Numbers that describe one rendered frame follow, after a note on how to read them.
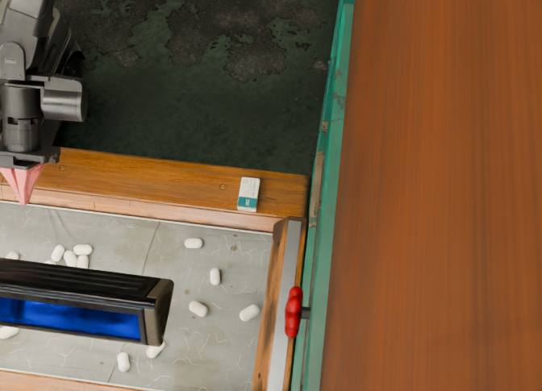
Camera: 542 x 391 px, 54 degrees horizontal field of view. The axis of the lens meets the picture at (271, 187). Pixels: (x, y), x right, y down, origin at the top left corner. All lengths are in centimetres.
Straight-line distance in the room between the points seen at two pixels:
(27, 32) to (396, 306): 80
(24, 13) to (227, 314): 58
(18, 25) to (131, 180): 34
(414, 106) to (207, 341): 83
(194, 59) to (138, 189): 114
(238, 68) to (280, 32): 23
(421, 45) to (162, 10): 213
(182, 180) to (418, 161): 89
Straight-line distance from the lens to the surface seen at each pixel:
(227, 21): 221
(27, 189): 100
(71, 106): 91
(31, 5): 91
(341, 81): 52
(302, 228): 88
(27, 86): 93
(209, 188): 102
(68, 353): 103
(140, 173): 105
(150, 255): 102
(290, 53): 211
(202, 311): 96
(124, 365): 98
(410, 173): 16
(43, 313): 68
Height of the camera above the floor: 170
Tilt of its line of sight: 68 degrees down
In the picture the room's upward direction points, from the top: 1 degrees counter-clockwise
